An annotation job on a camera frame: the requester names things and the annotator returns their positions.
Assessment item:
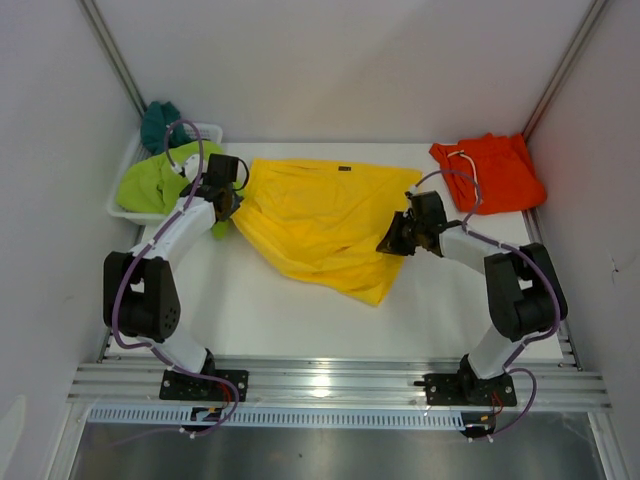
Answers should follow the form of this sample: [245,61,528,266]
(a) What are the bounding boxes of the orange shorts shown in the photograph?
[430,134,547,215]

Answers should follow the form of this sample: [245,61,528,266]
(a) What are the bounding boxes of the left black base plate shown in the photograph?
[159,370,249,402]

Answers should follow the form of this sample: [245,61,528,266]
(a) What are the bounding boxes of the yellow shorts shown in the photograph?
[232,158,422,306]

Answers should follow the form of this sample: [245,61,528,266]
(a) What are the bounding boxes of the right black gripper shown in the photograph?
[376,211,425,256]

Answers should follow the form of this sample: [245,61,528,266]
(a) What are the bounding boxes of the white slotted cable duct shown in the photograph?
[87,404,465,431]

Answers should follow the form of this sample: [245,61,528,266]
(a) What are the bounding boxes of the purple cable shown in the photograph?
[407,169,562,441]
[109,118,241,441]

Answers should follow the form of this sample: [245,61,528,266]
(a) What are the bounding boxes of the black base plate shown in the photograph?
[159,370,249,402]
[413,373,517,407]

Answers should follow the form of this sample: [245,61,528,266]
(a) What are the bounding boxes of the white plastic bin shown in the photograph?
[105,122,224,225]

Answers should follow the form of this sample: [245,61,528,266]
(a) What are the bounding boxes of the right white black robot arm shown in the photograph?
[377,191,568,404]

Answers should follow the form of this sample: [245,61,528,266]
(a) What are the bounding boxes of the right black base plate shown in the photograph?
[413,373,517,407]

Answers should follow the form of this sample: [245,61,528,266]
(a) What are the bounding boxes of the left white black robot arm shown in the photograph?
[103,154,249,400]

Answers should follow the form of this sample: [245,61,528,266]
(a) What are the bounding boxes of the aluminium mounting rail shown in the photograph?
[67,355,612,412]

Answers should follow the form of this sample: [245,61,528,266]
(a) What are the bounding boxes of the teal shorts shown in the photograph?
[140,101,180,155]

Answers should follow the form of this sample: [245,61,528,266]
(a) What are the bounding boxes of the lime green shorts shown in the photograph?
[107,139,230,240]

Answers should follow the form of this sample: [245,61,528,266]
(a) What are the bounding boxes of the white shorts drawstring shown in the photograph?
[446,149,487,206]

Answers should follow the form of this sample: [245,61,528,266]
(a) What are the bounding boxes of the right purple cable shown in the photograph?
[407,169,562,441]

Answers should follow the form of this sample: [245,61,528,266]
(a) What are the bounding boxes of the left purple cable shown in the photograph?
[109,118,241,441]

